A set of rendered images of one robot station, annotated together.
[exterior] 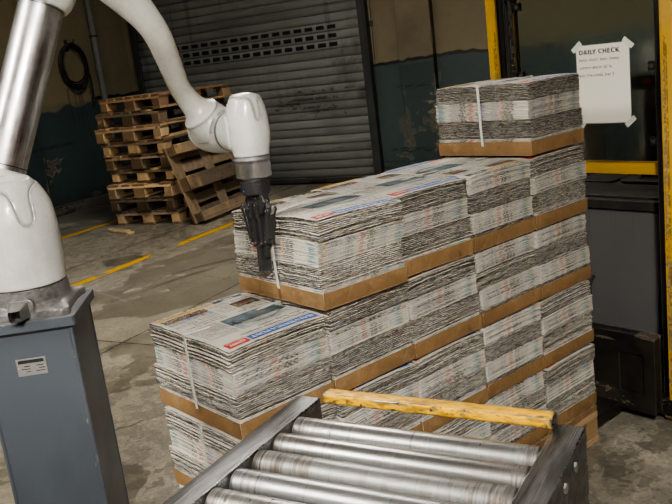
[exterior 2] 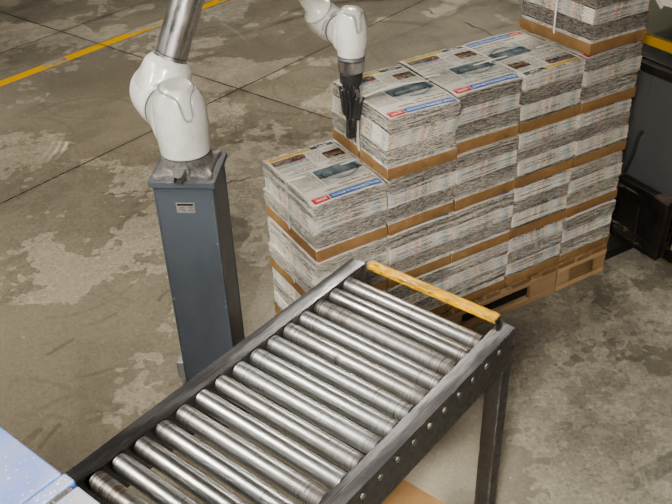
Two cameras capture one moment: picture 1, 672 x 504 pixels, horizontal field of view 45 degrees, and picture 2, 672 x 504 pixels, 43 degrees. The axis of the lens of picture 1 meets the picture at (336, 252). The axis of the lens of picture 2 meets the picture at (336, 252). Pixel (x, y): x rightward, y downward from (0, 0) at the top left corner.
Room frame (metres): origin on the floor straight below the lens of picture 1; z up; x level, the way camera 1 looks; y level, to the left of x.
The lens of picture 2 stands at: (-0.59, -0.20, 2.26)
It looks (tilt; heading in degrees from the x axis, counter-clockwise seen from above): 34 degrees down; 10
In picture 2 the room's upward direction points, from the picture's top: 2 degrees counter-clockwise
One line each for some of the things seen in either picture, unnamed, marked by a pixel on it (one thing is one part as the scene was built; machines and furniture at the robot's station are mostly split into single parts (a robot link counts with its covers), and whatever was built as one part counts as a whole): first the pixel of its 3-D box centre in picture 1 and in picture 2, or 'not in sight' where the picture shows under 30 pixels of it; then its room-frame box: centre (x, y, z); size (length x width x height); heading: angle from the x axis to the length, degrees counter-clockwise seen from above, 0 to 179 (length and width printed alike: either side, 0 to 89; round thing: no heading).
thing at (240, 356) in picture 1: (375, 407); (422, 232); (2.24, -0.06, 0.42); 1.17 x 0.39 x 0.83; 130
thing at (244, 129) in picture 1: (244, 124); (349, 30); (2.05, 0.19, 1.29); 0.13 x 0.11 x 0.16; 38
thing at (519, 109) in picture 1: (518, 270); (567, 132); (2.70, -0.62, 0.65); 0.39 x 0.30 x 1.29; 40
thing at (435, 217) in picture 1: (388, 222); (456, 98); (2.33, -0.16, 0.95); 0.38 x 0.29 x 0.23; 38
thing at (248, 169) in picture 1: (253, 167); (351, 63); (2.04, 0.18, 1.19); 0.09 x 0.09 x 0.06
